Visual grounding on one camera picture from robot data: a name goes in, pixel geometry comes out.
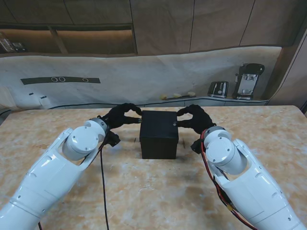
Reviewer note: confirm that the black box lid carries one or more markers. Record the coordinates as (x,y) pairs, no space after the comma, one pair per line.
(159,124)

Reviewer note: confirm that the open black gift box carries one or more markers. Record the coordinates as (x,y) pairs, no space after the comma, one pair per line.
(158,151)

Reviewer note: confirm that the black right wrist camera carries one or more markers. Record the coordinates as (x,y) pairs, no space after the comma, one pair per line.
(196,146)

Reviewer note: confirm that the small black shelf device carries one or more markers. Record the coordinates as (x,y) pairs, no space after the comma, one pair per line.
(19,46)

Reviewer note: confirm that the white protective cover sheet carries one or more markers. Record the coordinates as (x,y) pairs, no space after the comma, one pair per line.
(144,76)

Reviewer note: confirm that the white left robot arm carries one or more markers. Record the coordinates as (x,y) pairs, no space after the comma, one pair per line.
(55,172)

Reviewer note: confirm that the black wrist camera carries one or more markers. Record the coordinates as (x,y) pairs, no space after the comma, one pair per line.
(196,146)
(112,139)

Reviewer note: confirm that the black silver espresso machine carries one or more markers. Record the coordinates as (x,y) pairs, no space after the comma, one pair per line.
(248,81)

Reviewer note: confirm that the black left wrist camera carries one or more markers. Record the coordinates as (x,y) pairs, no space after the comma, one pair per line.
(112,139)

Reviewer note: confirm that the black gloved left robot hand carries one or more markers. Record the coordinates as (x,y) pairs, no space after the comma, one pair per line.
(117,117)

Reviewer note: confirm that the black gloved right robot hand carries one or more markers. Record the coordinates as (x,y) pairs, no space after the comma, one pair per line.
(199,119)

